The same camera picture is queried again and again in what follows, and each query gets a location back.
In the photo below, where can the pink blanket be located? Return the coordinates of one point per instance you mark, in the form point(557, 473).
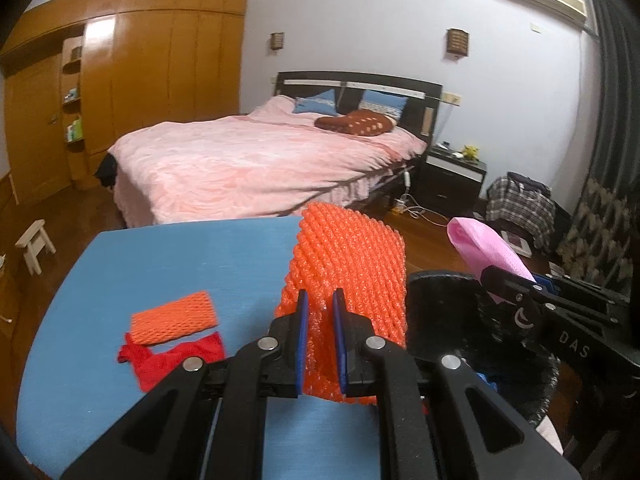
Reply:
point(240, 160)

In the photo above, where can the black trash bin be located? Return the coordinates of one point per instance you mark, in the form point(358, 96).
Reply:
point(440, 310)

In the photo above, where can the pale pink cloth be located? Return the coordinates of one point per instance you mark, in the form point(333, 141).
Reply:
point(550, 435)

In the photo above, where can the wooden wardrobe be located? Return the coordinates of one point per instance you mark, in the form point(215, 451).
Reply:
point(145, 70)

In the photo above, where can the black cloth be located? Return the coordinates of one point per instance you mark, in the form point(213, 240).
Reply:
point(106, 170)

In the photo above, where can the dark wooden bed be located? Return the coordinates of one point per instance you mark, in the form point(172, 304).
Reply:
point(425, 97)

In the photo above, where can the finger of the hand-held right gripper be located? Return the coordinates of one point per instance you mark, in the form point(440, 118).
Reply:
point(505, 285)
point(565, 292)

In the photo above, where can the small orange foam net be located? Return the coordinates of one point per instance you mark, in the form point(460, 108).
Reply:
point(175, 317)

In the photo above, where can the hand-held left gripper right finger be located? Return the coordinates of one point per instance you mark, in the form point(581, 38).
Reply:
point(338, 345)

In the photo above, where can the red cloth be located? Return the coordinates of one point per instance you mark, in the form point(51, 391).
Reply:
point(150, 365)

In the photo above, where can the blue pillow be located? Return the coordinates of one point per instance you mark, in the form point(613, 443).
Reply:
point(385, 105)
point(315, 102)

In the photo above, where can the grey curtain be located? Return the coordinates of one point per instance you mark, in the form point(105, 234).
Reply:
point(617, 135)

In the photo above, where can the large orange foam net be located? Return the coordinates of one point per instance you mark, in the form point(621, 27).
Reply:
point(345, 255)

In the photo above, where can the brown dotted pillow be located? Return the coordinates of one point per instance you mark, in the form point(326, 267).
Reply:
point(360, 123)

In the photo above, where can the plaid bag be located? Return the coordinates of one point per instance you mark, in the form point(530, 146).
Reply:
point(520, 207)

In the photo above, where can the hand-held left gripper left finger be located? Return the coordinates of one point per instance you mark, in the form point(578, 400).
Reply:
point(301, 345)

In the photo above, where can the dark nightstand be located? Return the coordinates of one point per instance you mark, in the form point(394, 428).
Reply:
point(450, 182)

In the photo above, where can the pink nonwoven bag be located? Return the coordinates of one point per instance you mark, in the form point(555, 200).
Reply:
point(480, 245)

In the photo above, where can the wooden wall lamp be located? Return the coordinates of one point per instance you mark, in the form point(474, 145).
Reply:
point(457, 42)
point(277, 41)

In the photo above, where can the white wooden stool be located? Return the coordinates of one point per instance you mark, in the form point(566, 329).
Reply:
point(36, 240)

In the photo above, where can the beige wall switch panel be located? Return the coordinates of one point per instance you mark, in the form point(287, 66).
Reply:
point(451, 98)

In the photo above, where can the yellow toy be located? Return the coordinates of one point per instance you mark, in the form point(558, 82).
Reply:
point(470, 151)

